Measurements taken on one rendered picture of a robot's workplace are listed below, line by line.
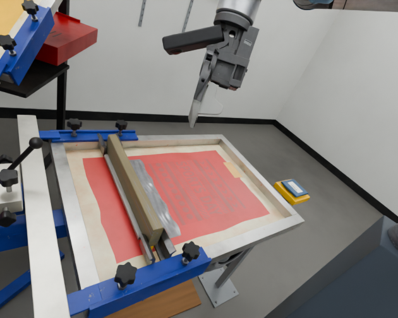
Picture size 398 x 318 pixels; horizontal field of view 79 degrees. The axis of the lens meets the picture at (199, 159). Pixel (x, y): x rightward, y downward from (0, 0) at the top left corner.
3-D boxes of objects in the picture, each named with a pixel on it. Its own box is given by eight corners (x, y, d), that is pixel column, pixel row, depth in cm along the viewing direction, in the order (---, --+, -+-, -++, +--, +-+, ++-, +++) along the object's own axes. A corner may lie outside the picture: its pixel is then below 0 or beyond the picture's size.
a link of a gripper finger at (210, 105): (215, 134, 45) (230, 86, 45) (184, 123, 44) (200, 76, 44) (213, 135, 48) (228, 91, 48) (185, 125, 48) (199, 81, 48)
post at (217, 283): (221, 265, 181) (290, 171, 129) (238, 294, 168) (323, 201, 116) (197, 276, 168) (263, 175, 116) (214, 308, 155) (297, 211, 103)
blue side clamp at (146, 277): (194, 257, 70) (203, 243, 66) (203, 273, 67) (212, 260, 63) (81, 301, 52) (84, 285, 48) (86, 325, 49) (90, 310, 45)
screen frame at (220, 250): (219, 140, 130) (222, 134, 128) (299, 226, 96) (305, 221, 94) (48, 145, 84) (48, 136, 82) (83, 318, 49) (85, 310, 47)
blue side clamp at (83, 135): (131, 143, 103) (134, 129, 99) (135, 150, 100) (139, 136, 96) (49, 146, 85) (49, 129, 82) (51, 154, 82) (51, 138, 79)
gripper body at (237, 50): (239, 91, 45) (262, 23, 42) (194, 76, 44) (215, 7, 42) (234, 94, 52) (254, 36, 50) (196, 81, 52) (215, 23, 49)
